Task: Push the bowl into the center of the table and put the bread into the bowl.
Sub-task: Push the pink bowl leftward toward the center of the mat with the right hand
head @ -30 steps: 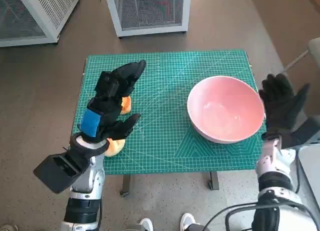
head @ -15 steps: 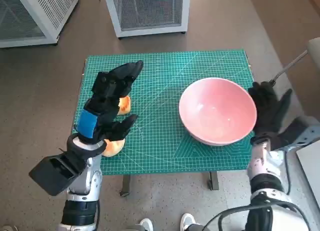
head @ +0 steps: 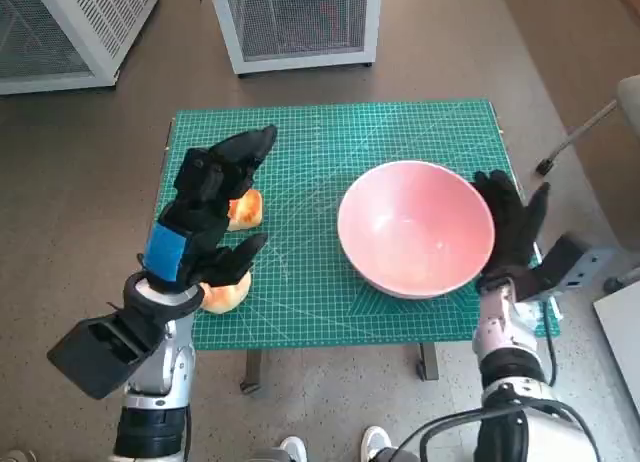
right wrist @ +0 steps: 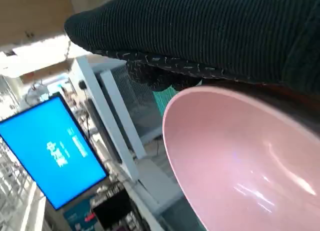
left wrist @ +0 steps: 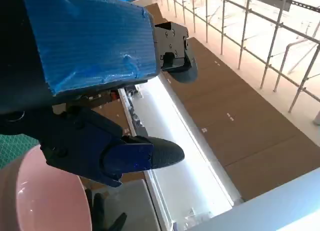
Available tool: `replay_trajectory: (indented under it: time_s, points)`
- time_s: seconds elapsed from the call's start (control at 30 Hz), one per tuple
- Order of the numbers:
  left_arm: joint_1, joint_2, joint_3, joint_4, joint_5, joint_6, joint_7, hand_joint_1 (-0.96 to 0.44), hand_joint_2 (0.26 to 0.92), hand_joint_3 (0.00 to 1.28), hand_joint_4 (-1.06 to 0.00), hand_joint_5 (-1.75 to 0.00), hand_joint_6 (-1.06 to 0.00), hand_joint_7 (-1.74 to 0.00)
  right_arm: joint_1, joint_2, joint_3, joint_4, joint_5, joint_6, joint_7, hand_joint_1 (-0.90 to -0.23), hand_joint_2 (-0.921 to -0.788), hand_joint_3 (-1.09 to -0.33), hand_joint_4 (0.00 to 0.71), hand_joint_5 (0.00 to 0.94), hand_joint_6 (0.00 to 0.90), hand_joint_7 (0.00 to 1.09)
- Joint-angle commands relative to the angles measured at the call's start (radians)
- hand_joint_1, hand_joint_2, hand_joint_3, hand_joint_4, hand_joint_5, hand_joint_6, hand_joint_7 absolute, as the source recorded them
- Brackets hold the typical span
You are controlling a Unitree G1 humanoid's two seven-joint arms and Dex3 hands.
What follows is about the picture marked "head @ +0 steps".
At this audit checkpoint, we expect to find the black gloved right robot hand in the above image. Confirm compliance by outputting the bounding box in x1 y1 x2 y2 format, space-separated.
472 169 552 286

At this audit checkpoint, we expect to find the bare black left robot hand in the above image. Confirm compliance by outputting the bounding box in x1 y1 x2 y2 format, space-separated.
137 124 280 290

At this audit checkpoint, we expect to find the round toy bread bun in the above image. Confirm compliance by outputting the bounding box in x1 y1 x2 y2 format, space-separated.
199 270 252 314

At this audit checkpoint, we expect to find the long striped toy bread loaf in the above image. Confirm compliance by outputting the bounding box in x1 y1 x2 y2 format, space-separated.
227 189 265 232

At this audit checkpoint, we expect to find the pink bowl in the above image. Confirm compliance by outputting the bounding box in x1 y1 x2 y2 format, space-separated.
336 160 497 301

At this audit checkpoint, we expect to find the black table leg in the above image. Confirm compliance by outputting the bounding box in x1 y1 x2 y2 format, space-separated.
239 349 271 396
415 342 441 382

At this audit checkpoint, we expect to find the office chair with casters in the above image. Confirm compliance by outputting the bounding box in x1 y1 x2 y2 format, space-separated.
535 73 640 297

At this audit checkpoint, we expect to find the green cutting mat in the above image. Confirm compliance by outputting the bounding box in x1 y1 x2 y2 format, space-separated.
141 99 564 351

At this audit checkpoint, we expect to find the white shoe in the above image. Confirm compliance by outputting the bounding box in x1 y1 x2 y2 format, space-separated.
278 435 309 462
360 425 391 462

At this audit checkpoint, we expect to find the white cabinet with perforated side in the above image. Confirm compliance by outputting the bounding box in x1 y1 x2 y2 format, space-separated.
0 0 161 96

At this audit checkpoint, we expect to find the white cabinet with mesh door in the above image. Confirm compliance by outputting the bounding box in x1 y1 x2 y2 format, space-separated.
207 0 382 78

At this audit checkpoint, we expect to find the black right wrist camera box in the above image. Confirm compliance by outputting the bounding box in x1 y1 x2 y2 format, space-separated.
519 234 616 303

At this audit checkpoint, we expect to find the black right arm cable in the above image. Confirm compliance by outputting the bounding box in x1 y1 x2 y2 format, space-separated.
397 301 601 462

